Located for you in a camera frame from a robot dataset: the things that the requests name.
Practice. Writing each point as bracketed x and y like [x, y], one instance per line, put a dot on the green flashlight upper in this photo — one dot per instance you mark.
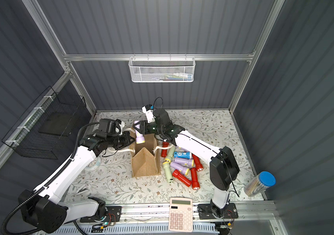
[170, 154]

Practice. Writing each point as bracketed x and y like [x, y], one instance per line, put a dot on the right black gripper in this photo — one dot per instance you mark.
[148, 128]

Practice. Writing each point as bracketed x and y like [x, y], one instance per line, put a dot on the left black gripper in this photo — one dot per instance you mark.
[127, 139]

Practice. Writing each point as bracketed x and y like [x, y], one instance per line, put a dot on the markers in wall basket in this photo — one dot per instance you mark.
[185, 77]

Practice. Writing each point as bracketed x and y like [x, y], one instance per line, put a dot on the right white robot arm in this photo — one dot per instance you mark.
[222, 164]

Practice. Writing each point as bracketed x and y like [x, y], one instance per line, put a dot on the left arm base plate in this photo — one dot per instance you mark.
[110, 214]

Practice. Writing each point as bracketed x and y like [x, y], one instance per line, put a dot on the clear tape roll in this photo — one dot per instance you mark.
[94, 166]

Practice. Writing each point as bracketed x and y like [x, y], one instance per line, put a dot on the brown jute tote bag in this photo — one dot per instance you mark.
[145, 158]

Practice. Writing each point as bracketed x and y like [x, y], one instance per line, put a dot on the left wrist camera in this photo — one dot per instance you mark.
[109, 128]

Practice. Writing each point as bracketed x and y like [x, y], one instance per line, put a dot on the green flashlight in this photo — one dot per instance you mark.
[167, 171]
[170, 154]

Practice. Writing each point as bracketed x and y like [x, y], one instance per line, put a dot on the blue lid pencil tube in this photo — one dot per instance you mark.
[260, 183]

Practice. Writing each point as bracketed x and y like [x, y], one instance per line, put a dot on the pink desk calculator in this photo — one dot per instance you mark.
[181, 215]

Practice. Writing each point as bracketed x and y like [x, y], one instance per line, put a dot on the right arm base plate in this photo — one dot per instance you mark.
[211, 211]

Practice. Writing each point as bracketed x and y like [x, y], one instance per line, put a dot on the red flashlight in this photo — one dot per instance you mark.
[182, 178]
[197, 163]
[164, 150]
[194, 179]

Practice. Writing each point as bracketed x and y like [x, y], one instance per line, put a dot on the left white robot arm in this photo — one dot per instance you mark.
[43, 208]

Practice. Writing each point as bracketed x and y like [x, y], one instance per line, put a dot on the blue flashlight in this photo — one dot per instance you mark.
[184, 155]

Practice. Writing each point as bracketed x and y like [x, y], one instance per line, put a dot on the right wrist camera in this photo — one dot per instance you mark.
[148, 111]

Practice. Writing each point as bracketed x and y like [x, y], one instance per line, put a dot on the purple flashlight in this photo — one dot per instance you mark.
[182, 169]
[183, 161]
[139, 136]

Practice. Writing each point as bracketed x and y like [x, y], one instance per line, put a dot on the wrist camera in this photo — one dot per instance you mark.
[109, 128]
[148, 111]

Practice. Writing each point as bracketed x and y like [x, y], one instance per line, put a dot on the black wire side basket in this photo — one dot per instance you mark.
[49, 129]

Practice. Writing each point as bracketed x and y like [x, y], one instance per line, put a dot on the white wire wall basket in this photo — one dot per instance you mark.
[145, 71]

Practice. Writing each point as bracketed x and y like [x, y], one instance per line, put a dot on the green flashlight lower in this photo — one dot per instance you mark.
[167, 171]

